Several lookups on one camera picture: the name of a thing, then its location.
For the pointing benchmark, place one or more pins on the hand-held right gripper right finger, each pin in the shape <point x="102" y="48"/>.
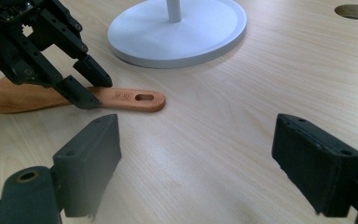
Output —
<point x="320" y="168"/>

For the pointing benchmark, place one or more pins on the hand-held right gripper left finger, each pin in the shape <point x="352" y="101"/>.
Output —
<point x="87" y="161"/>

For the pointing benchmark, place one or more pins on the wooden spatula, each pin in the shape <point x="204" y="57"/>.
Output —
<point x="12" y="96"/>

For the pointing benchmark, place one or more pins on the white round-base stand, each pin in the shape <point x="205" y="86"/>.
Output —
<point x="155" y="37"/>

